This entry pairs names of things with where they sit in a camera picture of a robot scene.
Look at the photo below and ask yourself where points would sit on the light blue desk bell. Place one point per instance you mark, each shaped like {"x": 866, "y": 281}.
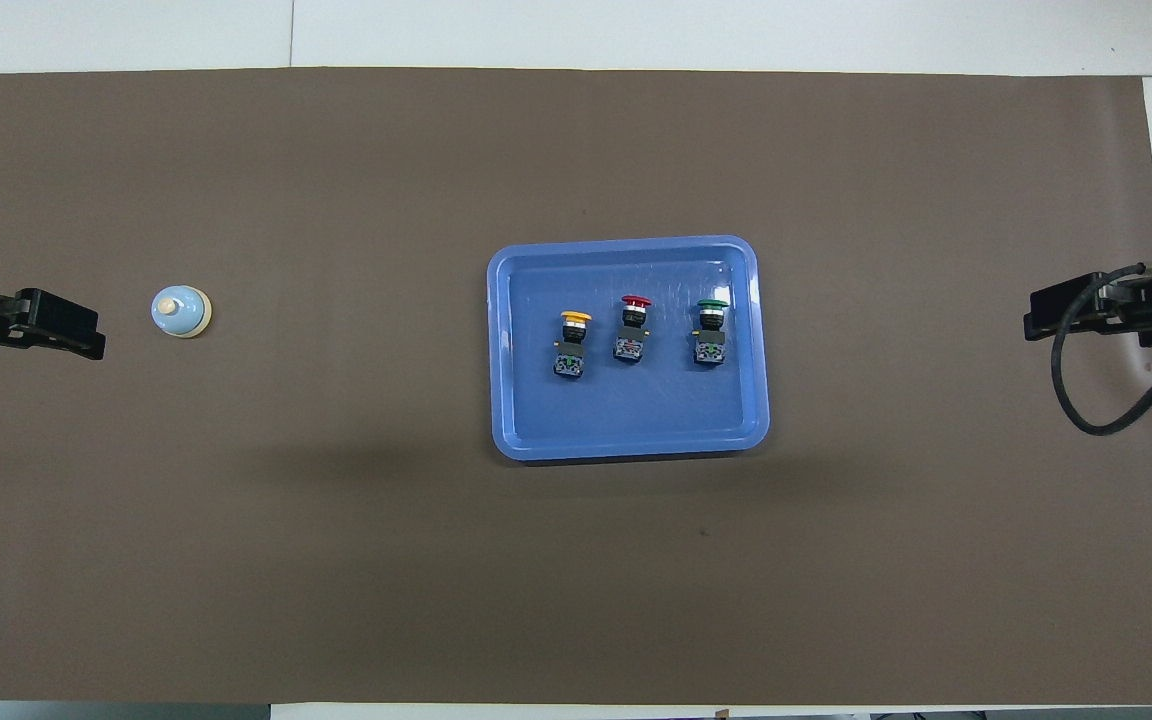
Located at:
{"x": 179, "y": 312}

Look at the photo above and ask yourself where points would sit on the green push button switch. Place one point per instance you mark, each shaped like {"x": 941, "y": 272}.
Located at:
{"x": 710, "y": 338}

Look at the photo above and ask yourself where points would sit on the red push button switch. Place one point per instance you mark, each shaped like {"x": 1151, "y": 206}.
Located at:
{"x": 632, "y": 335}

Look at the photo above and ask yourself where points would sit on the yellow push button switch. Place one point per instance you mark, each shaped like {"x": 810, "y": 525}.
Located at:
{"x": 570, "y": 350}

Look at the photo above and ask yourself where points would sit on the blue plastic tray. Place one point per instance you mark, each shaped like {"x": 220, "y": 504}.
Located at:
{"x": 626, "y": 420}

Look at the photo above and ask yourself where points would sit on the brown table mat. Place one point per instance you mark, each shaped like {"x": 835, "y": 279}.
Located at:
{"x": 336, "y": 550}

